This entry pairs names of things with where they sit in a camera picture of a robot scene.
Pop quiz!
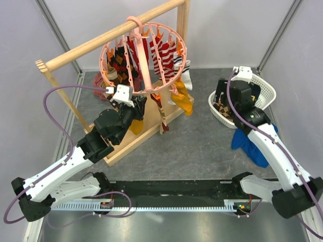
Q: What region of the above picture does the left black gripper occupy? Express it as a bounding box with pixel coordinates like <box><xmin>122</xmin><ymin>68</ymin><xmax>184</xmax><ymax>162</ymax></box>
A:
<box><xmin>115</xmin><ymin>96</ymin><xmax>148</xmax><ymax>144</ymax></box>

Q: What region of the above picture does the wooden hanger rack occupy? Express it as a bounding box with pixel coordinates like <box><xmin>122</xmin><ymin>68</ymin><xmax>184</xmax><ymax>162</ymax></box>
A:
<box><xmin>36</xmin><ymin>1</ymin><xmax>193</xmax><ymax>165</ymax></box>

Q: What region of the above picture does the mustard yellow sock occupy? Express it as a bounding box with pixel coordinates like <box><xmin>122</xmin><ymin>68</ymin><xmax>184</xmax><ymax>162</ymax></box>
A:
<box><xmin>171</xmin><ymin>81</ymin><xmax>193</xmax><ymax>116</ymax></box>
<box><xmin>129</xmin><ymin>119</ymin><xmax>144</xmax><ymax>136</ymax></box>

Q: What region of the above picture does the maroon cuff striped sock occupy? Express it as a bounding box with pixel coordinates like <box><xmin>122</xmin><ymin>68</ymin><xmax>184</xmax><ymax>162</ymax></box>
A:
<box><xmin>150</xmin><ymin>93</ymin><xmax>169</xmax><ymax>135</ymax></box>

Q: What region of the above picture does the pink round clip hanger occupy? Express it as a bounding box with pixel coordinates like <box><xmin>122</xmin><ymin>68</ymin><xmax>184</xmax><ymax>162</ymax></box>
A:
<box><xmin>99</xmin><ymin>16</ymin><xmax>187</xmax><ymax>95</ymax></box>

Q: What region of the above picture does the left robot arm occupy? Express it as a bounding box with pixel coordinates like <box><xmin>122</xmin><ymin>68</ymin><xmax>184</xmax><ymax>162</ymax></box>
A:
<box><xmin>11</xmin><ymin>96</ymin><xmax>147</xmax><ymax>222</ymax></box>

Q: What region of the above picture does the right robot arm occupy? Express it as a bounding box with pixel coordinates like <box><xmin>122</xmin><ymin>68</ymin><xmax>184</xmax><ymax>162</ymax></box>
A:
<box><xmin>213</xmin><ymin>79</ymin><xmax>322</xmax><ymax>218</ymax></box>

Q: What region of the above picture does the socks pile in basket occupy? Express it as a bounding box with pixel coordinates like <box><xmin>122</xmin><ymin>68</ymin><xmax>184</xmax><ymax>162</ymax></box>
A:
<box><xmin>213</xmin><ymin>83</ymin><xmax>260</xmax><ymax>122</ymax></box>

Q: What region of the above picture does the beige brown sock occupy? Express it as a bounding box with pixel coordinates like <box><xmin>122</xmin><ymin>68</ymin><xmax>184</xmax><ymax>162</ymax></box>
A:
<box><xmin>102</xmin><ymin>67</ymin><xmax>120</xmax><ymax>86</ymax></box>

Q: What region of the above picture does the black argyle sock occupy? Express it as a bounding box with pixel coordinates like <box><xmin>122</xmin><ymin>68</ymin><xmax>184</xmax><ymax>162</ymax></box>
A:
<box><xmin>116</xmin><ymin>47</ymin><xmax>139</xmax><ymax>85</ymax></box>
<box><xmin>106</xmin><ymin>48</ymin><xmax>123</xmax><ymax>84</ymax></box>

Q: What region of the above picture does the white plastic basket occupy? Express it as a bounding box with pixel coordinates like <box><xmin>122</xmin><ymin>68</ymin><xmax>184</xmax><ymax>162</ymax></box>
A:
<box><xmin>208</xmin><ymin>74</ymin><xmax>277</xmax><ymax>129</ymax></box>

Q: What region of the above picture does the white striped-cuff sock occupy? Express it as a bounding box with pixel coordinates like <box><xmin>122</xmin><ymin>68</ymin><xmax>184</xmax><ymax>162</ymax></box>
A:
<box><xmin>168</xmin><ymin>60</ymin><xmax>193</xmax><ymax>105</ymax></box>

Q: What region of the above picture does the blue cloth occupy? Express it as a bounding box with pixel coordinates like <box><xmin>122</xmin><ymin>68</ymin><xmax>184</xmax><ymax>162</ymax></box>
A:
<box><xmin>231</xmin><ymin>123</ymin><xmax>286</xmax><ymax>171</ymax></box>

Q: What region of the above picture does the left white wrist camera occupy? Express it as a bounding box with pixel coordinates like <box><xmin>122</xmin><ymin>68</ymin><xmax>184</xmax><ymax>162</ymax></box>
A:
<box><xmin>103</xmin><ymin>84</ymin><xmax>134</xmax><ymax>107</ymax></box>

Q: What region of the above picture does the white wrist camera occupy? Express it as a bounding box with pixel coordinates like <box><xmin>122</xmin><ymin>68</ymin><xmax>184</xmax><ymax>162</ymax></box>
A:
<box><xmin>103</xmin><ymin>84</ymin><xmax>134</xmax><ymax>107</ymax></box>
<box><xmin>231</xmin><ymin>66</ymin><xmax>253</xmax><ymax>83</ymax></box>

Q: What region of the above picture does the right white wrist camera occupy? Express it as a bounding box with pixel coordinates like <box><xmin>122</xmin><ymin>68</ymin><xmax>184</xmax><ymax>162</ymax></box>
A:
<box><xmin>231</xmin><ymin>66</ymin><xmax>253</xmax><ymax>83</ymax></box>

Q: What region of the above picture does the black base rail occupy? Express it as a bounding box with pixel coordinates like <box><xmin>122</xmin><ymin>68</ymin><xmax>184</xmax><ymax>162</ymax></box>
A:
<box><xmin>101</xmin><ymin>179</ymin><xmax>259</xmax><ymax>208</ymax></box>

